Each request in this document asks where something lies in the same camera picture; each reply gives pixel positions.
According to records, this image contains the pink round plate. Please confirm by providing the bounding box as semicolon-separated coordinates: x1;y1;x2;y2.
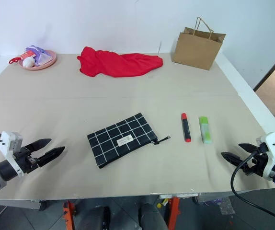
18;49;57;71

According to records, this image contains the red cloth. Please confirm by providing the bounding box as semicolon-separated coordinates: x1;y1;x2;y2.
77;46;164;78

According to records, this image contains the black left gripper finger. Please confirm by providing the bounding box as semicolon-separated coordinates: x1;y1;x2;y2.
23;138;53;153
36;146;66;168

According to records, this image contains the beige table cover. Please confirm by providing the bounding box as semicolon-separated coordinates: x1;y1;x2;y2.
0;53;273;201

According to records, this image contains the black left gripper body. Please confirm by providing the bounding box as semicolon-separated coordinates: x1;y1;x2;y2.
13;146;40;174

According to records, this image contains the orange table clamp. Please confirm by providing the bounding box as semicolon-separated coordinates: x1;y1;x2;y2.
62;200;76;230
167;196;180;230

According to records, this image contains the small yellow object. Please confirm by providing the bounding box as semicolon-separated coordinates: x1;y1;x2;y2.
157;198;169;209

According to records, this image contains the grey metal table frame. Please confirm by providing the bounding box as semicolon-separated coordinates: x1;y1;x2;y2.
0;199;47;212

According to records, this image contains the black grid pencil pouch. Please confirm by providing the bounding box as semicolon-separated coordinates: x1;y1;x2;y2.
87;112;172;169

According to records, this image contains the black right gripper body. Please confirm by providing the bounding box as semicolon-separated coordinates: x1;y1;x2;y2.
242;142;270;177

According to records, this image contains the white plastic bag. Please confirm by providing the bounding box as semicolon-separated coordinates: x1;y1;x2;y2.
22;57;36;68

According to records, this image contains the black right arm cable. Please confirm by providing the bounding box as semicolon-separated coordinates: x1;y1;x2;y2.
230;149;275;223

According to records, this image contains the dark rounded shape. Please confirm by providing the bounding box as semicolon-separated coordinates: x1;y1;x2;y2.
138;202;169;230

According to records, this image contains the green highlighter pen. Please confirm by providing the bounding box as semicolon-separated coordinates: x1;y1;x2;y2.
198;115;213;145

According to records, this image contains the red black marker pen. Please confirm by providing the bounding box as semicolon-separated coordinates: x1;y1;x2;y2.
181;113;192;143

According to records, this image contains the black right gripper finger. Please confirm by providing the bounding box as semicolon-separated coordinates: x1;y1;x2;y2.
238;143;261;154
220;151;248;169

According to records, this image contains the purple packet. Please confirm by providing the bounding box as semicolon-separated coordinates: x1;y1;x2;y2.
25;45;52;66

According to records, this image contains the brown paper bag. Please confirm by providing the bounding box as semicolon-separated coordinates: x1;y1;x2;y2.
171;16;227;71

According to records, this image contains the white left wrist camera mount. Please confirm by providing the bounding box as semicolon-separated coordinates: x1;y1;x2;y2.
0;131;24;178

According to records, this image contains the red white small packet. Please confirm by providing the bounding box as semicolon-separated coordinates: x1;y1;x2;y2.
20;49;36;60

